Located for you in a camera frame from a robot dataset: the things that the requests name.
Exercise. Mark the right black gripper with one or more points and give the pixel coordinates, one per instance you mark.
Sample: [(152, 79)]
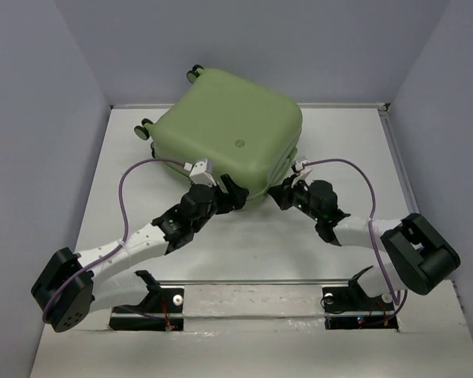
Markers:
[(282, 192)]

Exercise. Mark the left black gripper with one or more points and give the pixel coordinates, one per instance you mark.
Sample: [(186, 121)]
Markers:
[(233, 200)]

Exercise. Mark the green hard-shell suitcase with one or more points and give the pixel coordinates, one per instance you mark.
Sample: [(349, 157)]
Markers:
[(245, 130)]

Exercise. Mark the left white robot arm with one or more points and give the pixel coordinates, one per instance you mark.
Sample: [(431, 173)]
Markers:
[(72, 285)]

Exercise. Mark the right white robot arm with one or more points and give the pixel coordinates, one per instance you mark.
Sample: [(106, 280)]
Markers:
[(420, 257)]

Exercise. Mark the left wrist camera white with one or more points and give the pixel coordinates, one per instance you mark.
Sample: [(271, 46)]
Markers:
[(200, 172)]

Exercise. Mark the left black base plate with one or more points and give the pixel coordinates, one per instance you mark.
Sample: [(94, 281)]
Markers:
[(161, 310)]

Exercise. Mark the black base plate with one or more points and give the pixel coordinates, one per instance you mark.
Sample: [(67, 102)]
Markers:
[(349, 308), (161, 310)]

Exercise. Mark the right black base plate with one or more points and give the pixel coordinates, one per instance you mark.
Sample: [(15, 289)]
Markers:
[(349, 308)]

